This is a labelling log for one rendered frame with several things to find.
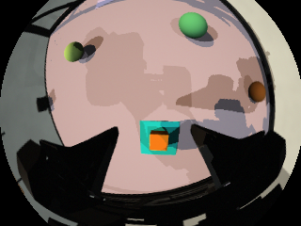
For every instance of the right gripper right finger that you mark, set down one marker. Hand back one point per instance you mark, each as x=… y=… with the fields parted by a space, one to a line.
x=222 y=154

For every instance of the teal rectangle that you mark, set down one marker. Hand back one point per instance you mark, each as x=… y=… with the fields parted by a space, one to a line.
x=173 y=132

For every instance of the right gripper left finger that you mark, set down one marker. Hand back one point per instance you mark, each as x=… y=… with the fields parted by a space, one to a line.
x=87 y=161

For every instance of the orange block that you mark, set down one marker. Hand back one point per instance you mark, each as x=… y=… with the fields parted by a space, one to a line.
x=158 y=140

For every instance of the brown ball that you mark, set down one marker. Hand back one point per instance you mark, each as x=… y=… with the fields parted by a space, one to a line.
x=257 y=91

